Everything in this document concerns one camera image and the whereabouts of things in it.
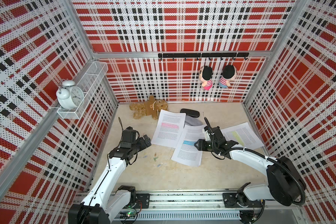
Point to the doll with pink striped shirt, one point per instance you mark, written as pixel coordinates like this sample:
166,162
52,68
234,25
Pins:
205,76

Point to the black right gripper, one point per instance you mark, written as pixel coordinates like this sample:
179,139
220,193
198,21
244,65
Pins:
201,145

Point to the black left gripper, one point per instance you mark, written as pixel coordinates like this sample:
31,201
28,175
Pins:
143,145

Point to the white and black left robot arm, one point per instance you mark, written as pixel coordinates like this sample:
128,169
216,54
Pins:
98,207

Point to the white wire mesh shelf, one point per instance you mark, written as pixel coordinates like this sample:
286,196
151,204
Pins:
89,83

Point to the document with pink highlight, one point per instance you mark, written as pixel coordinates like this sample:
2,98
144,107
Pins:
169,129

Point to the white alarm clock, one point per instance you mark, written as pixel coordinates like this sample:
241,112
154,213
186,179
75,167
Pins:
69,95

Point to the black hook rail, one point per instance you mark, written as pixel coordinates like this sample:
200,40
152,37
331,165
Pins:
204,55

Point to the green circuit board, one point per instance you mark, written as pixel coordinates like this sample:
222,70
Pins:
131,214

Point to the grey glasses case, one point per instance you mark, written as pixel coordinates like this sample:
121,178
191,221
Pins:
191,121

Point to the document with blue highlight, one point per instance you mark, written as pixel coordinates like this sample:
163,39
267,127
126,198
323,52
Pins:
185,152

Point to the doll with blue trousers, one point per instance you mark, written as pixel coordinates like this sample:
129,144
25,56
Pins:
229,74

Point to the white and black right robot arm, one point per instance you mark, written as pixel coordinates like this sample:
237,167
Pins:
284,183

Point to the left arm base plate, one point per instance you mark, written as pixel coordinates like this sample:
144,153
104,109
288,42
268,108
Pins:
141,201

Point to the brown teddy bear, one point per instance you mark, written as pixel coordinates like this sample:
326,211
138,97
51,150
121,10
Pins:
152,108

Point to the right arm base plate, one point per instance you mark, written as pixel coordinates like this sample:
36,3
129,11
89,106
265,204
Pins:
229,200

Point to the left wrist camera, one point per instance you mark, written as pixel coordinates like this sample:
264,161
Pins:
128,138

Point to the document with yellow highlight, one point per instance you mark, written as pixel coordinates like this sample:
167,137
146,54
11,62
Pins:
243,135

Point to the black glasses case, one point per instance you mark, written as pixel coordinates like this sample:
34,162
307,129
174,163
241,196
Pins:
191,113

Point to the aluminium front rail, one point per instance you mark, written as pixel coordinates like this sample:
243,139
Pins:
207,205

